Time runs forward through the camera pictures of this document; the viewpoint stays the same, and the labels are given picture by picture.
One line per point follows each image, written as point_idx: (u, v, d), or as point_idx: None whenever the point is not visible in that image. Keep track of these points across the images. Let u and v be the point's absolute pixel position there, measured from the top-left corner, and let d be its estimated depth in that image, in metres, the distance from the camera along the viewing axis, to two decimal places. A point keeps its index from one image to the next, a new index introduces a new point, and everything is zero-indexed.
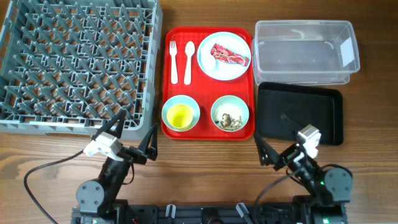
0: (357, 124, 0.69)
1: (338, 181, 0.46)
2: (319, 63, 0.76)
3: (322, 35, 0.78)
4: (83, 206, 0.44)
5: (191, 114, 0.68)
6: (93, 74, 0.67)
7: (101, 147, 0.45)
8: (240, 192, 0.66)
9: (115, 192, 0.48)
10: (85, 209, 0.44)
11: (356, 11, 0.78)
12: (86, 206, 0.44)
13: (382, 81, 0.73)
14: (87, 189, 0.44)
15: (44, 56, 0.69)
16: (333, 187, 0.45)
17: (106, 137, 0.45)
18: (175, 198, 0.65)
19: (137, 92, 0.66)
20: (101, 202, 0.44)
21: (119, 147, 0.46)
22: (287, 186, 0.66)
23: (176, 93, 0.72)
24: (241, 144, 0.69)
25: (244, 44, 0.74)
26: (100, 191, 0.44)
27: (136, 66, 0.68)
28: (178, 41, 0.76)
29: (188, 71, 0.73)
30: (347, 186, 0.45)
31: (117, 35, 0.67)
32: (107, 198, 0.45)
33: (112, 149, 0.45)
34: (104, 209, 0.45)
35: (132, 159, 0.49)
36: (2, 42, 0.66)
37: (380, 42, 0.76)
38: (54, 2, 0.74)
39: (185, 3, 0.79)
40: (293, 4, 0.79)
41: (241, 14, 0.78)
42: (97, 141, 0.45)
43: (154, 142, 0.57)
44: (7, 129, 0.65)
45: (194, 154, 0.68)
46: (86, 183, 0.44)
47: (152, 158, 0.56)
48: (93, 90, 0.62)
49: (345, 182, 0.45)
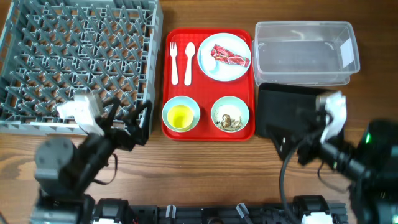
0: (357, 125, 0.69)
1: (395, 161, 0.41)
2: (319, 63, 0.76)
3: (322, 35, 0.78)
4: (42, 166, 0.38)
5: (191, 114, 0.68)
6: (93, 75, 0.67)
7: (78, 106, 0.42)
8: (240, 193, 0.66)
9: (87, 172, 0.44)
10: (43, 170, 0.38)
11: (356, 12, 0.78)
12: (46, 167, 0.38)
13: (382, 82, 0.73)
14: (51, 147, 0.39)
15: (45, 58, 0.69)
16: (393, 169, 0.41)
17: (80, 97, 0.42)
18: (175, 198, 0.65)
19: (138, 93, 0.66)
20: (66, 162, 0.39)
21: (95, 106, 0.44)
22: (288, 186, 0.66)
23: (176, 93, 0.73)
24: (241, 145, 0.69)
25: (244, 45, 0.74)
26: (69, 149, 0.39)
27: (136, 68, 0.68)
28: (179, 42, 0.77)
29: (188, 71, 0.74)
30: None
31: (117, 36, 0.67)
32: (74, 163, 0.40)
33: (91, 106, 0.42)
34: (67, 178, 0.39)
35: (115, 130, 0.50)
36: (4, 43, 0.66)
37: (380, 43, 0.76)
38: (55, 4, 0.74)
39: (185, 4, 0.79)
40: (292, 5, 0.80)
41: (241, 15, 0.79)
42: (75, 102, 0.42)
43: (144, 122, 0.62)
44: (8, 130, 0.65)
45: (195, 155, 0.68)
46: (51, 140, 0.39)
47: (130, 147, 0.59)
48: (94, 89, 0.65)
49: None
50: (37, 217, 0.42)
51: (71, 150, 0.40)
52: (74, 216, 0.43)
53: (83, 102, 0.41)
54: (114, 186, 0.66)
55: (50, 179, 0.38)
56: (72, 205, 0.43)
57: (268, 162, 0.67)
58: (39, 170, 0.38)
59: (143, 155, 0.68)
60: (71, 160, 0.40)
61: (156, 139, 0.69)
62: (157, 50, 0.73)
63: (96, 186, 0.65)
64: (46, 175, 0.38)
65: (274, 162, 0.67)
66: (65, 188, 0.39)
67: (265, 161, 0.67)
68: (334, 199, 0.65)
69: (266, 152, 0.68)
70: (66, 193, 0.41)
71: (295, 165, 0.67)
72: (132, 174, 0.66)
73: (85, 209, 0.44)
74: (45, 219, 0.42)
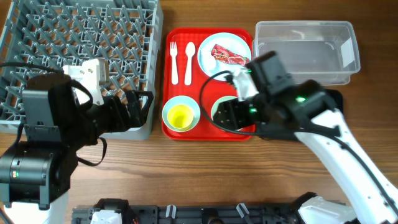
0: (357, 125, 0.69)
1: (267, 70, 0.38)
2: (319, 63, 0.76)
3: (322, 35, 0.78)
4: (30, 88, 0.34)
5: (191, 114, 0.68)
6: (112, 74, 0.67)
7: (89, 66, 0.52)
8: (240, 192, 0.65)
9: (76, 126, 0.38)
10: (31, 91, 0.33)
11: (357, 12, 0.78)
12: (33, 87, 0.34)
13: (382, 81, 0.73)
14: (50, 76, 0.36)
15: (45, 57, 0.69)
16: (278, 75, 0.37)
17: (92, 61, 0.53)
18: (175, 198, 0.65)
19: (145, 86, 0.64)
20: (61, 87, 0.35)
21: (102, 70, 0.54)
22: (288, 186, 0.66)
23: (176, 93, 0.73)
24: (242, 144, 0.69)
25: (244, 45, 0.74)
26: (67, 78, 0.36)
27: (136, 68, 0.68)
28: (179, 42, 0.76)
29: (188, 71, 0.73)
30: (279, 73, 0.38)
31: (117, 36, 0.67)
32: (64, 97, 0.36)
33: (100, 68, 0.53)
34: (54, 106, 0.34)
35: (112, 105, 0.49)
36: (4, 43, 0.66)
37: (380, 43, 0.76)
38: (55, 3, 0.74)
39: (185, 4, 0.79)
40: (293, 5, 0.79)
41: (241, 15, 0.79)
42: (87, 64, 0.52)
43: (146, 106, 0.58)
44: (8, 129, 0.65)
45: (195, 154, 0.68)
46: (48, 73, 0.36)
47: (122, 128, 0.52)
48: (112, 76, 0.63)
49: (277, 66, 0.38)
50: (4, 167, 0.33)
51: (70, 81, 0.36)
52: (48, 162, 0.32)
53: (93, 63, 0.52)
54: (114, 186, 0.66)
55: (36, 100, 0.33)
56: (47, 152, 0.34)
57: (268, 162, 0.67)
58: (25, 90, 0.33)
59: (143, 154, 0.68)
60: (64, 88, 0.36)
61: (156, 139, 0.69)
62: (157, 50, 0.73)
63: (96, 186, 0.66)
64: (34, 94, 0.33)
65: (274, 162, 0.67)
66: (51, 117, 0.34)
67: (265, 161, 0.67)
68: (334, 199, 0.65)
69: (266, 152, 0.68)
70: (48, 134, 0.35)
71: (295, 165, 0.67)
72: (132, 173, 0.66)
73: (68, 157, 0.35)
74: (12, 168, 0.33)
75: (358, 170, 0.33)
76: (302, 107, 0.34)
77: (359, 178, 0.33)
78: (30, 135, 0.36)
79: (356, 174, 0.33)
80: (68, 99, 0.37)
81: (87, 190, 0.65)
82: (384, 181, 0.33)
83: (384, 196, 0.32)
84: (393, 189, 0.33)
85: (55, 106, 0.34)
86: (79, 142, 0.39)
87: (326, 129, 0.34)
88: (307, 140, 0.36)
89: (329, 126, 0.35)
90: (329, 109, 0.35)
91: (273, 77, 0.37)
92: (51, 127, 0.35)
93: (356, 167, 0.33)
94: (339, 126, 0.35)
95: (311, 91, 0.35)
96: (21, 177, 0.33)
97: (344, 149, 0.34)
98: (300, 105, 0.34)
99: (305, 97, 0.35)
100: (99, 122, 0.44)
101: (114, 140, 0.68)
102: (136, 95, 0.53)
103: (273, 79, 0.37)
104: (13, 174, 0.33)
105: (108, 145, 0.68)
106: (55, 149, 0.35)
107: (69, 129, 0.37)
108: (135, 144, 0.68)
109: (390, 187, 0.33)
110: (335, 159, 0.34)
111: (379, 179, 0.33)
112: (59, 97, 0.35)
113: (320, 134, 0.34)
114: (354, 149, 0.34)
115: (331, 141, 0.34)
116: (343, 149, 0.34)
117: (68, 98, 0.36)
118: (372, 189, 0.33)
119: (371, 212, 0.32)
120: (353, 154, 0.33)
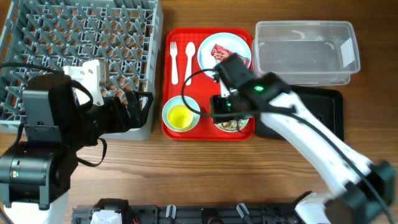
0: (357, 125, 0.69)
1: (232, 68, 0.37)
2: (319, 63, 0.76)
3: (322, 35, 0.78)
4: (30, 88, 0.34)
5: (191, 114, 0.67)
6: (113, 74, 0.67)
7: (89, 66, 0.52)
8: (240, 192, 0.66)
9: (76, 127, 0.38)
10: (31, 91, 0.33)
11: (357, 12, 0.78)
12: (33, 87, 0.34)
13: (382, 82, 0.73)
14: (50, 77, 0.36)
15: (45, 57, 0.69)
16: (242, 73, 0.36)
17: (92, 61, 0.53)
18: (175, 198, 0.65)
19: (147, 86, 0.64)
20: (61, 88, 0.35)
21: (102, 70, 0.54)
22: (288, 186, 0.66)
23: (176, 93, 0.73)
24: (241, 144, 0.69)
25: (244, 45, 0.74)
26: (67, 79, 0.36)
27: (136, 68, 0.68)
28: (179, 42, 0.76)
29: (188, 71, 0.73)
30: (244, 70, 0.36)
31: (117, 36, 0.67)
32: (63, 98, 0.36)
33: (100, 68, 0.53)
34: (54, 107, 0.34)
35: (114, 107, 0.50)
36: (4, 43, 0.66)
37: (380, 43, 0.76)
38: (55, 3, 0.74)
39: (185, 4, 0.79)
40: (293, 5, 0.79)
41: (241, 15, 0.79)
42: (88, 64, 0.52)
43: (147, 106, 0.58)
44: (9, 129, 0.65)
45: (195, 154, 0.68)
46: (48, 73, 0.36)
47: (122, 129, 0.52)
48: (112, 76, 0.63)
49: (241, 65, 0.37)
50: (4, 167, 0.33)
51: (70, 81, 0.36)
52: (48, 162, 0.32)
53: (94, 63, 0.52)
54: (115, 186, 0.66)
55: (36, 101, 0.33)
56: (46, 152, 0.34)
57: (268, 162, 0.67)
58: (25, 90, 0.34)
59: (143, 154, 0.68)
60: (64, 89, 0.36)
61: (156, 139, 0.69)
62: (157, 50, 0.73)
63: (96, 186, 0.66)
64: (35, 94, 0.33)
65: (274, 162, 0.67)
66: (51, 117, 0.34)
67: (265, 161, 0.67)
68: None
69: (266, 152, 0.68)
70: (49, 134, 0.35)
71: (295, 165, 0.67)
72: (132, 173, 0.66)
73: (67, 157, 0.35)
74: (12, 168, 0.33)
75: (317, 139, 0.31)
76: (262, 96, 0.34)
77: (317, 145, 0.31)
78: (30, 135, 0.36)
79: (316, 144, 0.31)
80: (68, 99, 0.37)
81: (87, 190, 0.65)
82: (343, 146, 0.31)
83: (343, 159, 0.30)
84: (354, 154, 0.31)
85: (55, 106, 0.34)
86: (79, 142, 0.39)
87: (283, 108, 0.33)
88: (266, 120, 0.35)
89: (286, 105, 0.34)
90: (285, 93, 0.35)
91: (237, 74, 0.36)
92: (51, 127, 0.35)
93: (313, 135, 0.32)
94: (295, 103, 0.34)
95: (270, 83, 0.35)
96: (21, 177, 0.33)
97: (300, 121, 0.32)
98: (259, 94, 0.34)
99: (263, 87, 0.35)
100: (99, 123, 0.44)
101: (114, 140, 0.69)
102: (136, 96, 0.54)
103: (238, 76, 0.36)
104: (13, 174, 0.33)
105: (108, 145, 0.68)
106: (54, 149, 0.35)
107: (69, 129, 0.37)
108: (135, 144, 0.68)
109: (351, 152, 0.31)
110: (295, 134, 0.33)
111: (337, 145, 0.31)
112: (60, 97, 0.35)
113: (277, 111, 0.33)
114: (311, 122, 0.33)
115: (288, 117, 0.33)
116: (300, 122, 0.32)
117: (68, 98, 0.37)
118: (332, 155, 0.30)
119: (335, 178, 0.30)
120: (311, 125, 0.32)
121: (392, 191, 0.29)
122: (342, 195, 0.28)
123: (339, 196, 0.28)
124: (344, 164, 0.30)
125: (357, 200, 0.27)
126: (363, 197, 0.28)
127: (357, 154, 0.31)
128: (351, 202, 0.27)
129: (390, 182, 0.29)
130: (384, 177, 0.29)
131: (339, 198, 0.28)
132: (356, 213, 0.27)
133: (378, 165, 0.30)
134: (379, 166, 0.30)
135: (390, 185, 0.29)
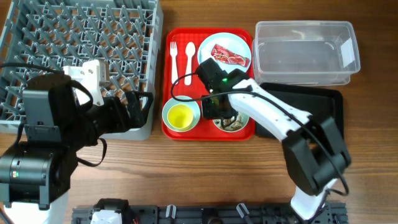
0: (357, 125, 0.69)
1: (206, 71, 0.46)
2: (319, 63, 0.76)
3: (322, 35, 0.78)
4: (30, 88, 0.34)
5: (191, 114, 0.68)
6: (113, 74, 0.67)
7: (89, 66, 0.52)
8: (240, 192, 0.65)
9: (76, 127, 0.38)
10: (31, 91, 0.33)
11: (356, 12, 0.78)
12: (33, 87, 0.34)
13: (382, 81, 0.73)
14: (50, 77, 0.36)
15: (45, 57, 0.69)
16: (216, 72, 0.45)
17: (92, 61, 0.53)
18: (175, 198, 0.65)
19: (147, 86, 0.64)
20: (61, 88, 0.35)
21: (102, 70, 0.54)
22: (288, 186, 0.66)
23: (176, 93, 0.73)
24: (241, 144, 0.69)
25: (245, 45, 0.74)
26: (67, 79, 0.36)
27: (136, 68, 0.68)
28: (179, 42, 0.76)
29: (188, 71, 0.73)
30: (217, 71, 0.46)
31: (117, 36, 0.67)
32: (63, 98, 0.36)
33: (100, 68, 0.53)
34: (54, 106, 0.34)
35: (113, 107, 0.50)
36: (4, 43, 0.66)
37: (380, 43, 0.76)
38: (55, 3, 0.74)
39: (185, 4, 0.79)
40: (293, 5, 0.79)
41: (241, 15, 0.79)
42: (87, 64, 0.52)
43: (146, 106, 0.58)
44: (8, 129, 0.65)
45: (195, 154, 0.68)
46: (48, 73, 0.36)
47: (121, 129, 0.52)
48: (112, 76, 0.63)
49: (214, 68, 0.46)
50: (4, 167, 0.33)
51: (71, 82, 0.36)
52: (48, 162, 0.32)
53: (94, 63, 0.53)
54: (115, 186, 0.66)
55: (37, 101, 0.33)
56: (47, 152, 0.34)
57: (268, 162, 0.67)
58: (25, 90, 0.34)
59: (143, 155, 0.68)
60: (64, 88, 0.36)
61: (156, 139, 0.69)
62: (157, 50, 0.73)
63: (96, 186, 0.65)
64: (35, 94, 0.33)
65: (274, 162, 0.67)
66: (52, 117, 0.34)
67: (265, 161, 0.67)
68: (334, 199, 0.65)
69: (266, 152, 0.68)
70: (49, 134, 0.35)
71: None
72: (132, 173, 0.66)
73: (68, 157, 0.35)
74: (12, 169, 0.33)
75: (266, 106, 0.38)
76: (227, 85, 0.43)
77: (266, 110, 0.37)
78: (30, 135, 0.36)
79: (265, 109, 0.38)
80: (68, 99, 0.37)
81: (87, 190, 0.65)
82: (287, 107, 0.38)
83: (286, 115, 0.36)
84: (296, 111, 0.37)
85: (55, 106, 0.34)
86: (79, 142, 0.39)
87: (240, 89, 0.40)
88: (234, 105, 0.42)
89: (243, 86, 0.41)
90: (247, 77, 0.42)
91: (212, 74, 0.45)
92: (52, 127, 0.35)
93: (262, 102, 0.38)
94: (252, 83, 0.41)
95: (236, 76, 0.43)
96: (21, 177, 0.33)
97: (254, 95, 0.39)
98: (225, 84, 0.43)
99: (228, 79, 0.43)
100: (99, 123, 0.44)
101: (114, 140, 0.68)
102: (136, 96, 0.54)
103: (212, 75, 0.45)
104: (13, 174, 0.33)
105: (108, 145, 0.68)
106: (54, 149, 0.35)
107: (69, 129, 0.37)
108: (135, 144, 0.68)
109: (294, 110, 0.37)
110: (250, 106, 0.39)
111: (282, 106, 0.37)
112: (60, 97, 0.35)
113: (235, 91, 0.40)
114: (263, 94, 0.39)
115: (246, 95, 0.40)
116: (254, 96, 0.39)
117: (68, 98, 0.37)
118: (277, 114, 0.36)
119: (282, 131, 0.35)
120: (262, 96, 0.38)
121: (335, 142, 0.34)
122: (286, 142, 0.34)
123: (284, 144, 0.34)
124: (287, 119, 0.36)
125: (299, 148, 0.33)
126: (303, 145, 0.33)
127: (300, 111, 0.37)
128: (293, 147, 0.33)
129: (330, 132, 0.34)
130: (322, 124, 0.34)
131: (285, 145, 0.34)
132: (298, 156, 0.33)
133: (316, 115, 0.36)
134: (316, 116, 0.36)
135: (331, 133, 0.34)
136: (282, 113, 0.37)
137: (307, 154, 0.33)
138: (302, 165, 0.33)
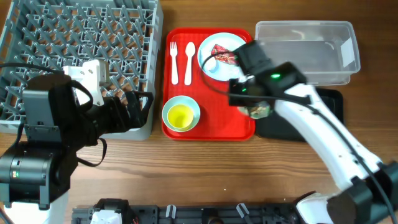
0: (357, 124, 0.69)
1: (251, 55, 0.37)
2: (319, 63, 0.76)
3: (323, 35, 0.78)
4: (30, 88, 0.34)
5: (191, 114, 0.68)
6: (113, 75, 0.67)
7: (89, 66, 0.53)
8: (240, 192, 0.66)
9: (75, 127, 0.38)
10: (30, 91, 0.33)
11: (357, 11, 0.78)
12: (33, 87, 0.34)
13: (382, 81, 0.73)
14: (49, 77, 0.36)
15: (45, 57, 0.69)
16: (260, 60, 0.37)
17: (92, 61, 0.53)
18: (175, 198, 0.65)
19: (148, 85, 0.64)
20: (60, 89, 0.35)
21: (102, 70, 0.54)
22: (288, 186, 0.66)
23: (176, 93, 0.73)
24: (241, 144, 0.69)
25: (244, 45, 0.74)
26: (66, 79, 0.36)
27: (136, 68, 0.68)
28: (179, 41, 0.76)
29: (188, 71, 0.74)
30: (262, 57, 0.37)
31: (117, 36, 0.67)
32: (62, 99, 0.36)
33: (100, 68, 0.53)
34: (54, 107, 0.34)
35: (113, 107, 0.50)
36: (4, 43, 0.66)
37: (379, 43, 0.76)
38: (55, 3, 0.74)
39: (185, 4, 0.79)
40: (293, 5, 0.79)
41: (242, 15, 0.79)
42: (88, 64, 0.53)
43: (146, 106, 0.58)
44: (9, 129, 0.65)
45: (195, 154, 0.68)
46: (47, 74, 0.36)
47: (122, 129, 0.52)
48: (112, 76, 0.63)
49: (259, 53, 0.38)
50: (4, 167, 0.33)
51: (70, 81, 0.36)
52: (48, 162, 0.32)
53: (94, 63, 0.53)
54: (115, 186, 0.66)
55: (37, 101, 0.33)
56: (47, 152, 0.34)
57: (268, 162, 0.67)
58: (25, 90, 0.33)
59: (142, 154, 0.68)
60: (64, 89, 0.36)
61: (156, 139, 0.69)
62: (157, 50, 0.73)
63: (96, 186, 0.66)
64: (35, 94, 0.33)
65: (274, 162, 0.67)
66: (52, 117, 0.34)
67: (265, 162, 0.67)
68: None
69: (266, 152, 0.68)
70: (48, 134, 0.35)
71: (295, 165, 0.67)
72: (133, 173, 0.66)
73: (67, 157, 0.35)
74: (12, 169, 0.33)
75: (329, 132, 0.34)
76: (277, 83, 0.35)
77: (329, 135, 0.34)
78: (30, 135, 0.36)
79: (328, 136, 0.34)
80: (67, 99, 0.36)
81: (88, 190, 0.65)
82: (352, 141, 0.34)
83: (352, 154, 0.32)
84: (362, 150, 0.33)
85: (55, 106, 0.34)
86: (79, 143, 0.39)
87: (297, 98, 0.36)
88: (282, 111, 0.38)
89: (301, 96, 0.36)
90: (302, 83, 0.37)
91: (255, 60, 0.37)
92: (52, 127, 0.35)
93: (325, 127, 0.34)
94: (311, 94, 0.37)
95: (288, 71, 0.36)
96: (21, 177, 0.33)
97: (315, 112, 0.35)
98: (275, 82, 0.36)
99: (280, 74, 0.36)
100: (99, 123, 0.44)
101: (114, 140, 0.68)
102: (136, 96, 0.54)
103: (255, 61, 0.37)
104: (13, 174, 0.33)
105: (108, 145, 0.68)
106: (53, 149, 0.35)
107: (68, 129, 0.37)
108: (135, 144, 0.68)
109: (360, 147, 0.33)
110: (306, 122, 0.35)
111: (348, 140, 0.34)
112: (59, 98, 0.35)
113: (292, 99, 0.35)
114: (324, 112, 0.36)
115: (303, 109, 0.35)
116: (315, 113, 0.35)
117: (68, 98, 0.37)
118: (342, 149, 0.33)
119: (344, 173, 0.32)
120: (323, 115, 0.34)
121: None
122: (349, 191, 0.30)
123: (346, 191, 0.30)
124: (353, 159, 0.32)
125: (362, 201, 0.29)
126: (367, 198, 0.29)
127: (368, 151, 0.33)
128: (356, 198, 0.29)
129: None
130: (393, 177, 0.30)
131: (346, 193, 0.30)
132: (359, 210, 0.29)
133: (385, 165, 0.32)
134: (387, 165, 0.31)
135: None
136: (347, 149, 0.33)
137: (368, 209, 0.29)
138: (358, 220, 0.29)
